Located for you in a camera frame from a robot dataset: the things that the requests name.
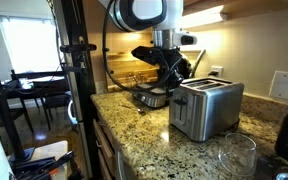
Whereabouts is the black slanted tripod pole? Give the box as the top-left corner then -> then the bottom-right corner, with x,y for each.
0,33 -> 36,164

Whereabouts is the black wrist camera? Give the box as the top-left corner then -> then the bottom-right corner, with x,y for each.
131,45 -> 168,67

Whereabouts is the wooden upper wall cabinet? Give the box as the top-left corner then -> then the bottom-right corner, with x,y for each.
183,0 -> 288,22

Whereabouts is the stainless steel two-slot toaster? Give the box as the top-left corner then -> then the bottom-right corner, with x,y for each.
168,76 -> 246,143

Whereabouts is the dark wooden chair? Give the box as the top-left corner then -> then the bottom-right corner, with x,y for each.
39,92 -> 74,132

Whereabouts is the under-cabinet light strip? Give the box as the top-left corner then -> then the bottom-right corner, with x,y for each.
179,4 -> 229,30

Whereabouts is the clear drinking glass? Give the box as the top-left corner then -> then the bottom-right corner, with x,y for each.
218,132 -> 258,178

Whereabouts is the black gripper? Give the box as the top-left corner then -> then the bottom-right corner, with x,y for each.
159,47 -> 194,92

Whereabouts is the wooden counter drawer cabinet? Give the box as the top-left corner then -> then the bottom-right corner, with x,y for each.
91,117 -> 132,180

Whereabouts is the metal spoon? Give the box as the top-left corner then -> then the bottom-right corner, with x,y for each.
119,103 -> 148,116

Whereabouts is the white tray with black tools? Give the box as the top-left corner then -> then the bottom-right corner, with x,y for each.
13,139 -> 76,180

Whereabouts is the black toaster lever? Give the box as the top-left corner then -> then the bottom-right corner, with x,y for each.
172,97 -> 189,107

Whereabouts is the wooden cutting board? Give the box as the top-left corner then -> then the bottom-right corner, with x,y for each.
106,51 -> 160,90

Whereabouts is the white blank wall plate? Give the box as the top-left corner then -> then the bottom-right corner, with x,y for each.
269,70 -> 288,101

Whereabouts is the white wall power outlet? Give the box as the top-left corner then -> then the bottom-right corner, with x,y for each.
209,65 -> 225,79

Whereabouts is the dark dining table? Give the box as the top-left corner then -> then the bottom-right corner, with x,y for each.
3,75 -> 71,101

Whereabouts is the black and silver contact grill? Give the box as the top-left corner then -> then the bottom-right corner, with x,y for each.
131,82 -> 173,109

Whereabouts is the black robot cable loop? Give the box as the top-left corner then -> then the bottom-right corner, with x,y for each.
101,0 -> 185,93

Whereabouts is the bright dining room window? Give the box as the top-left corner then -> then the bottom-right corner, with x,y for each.
0,12 -> 64,75

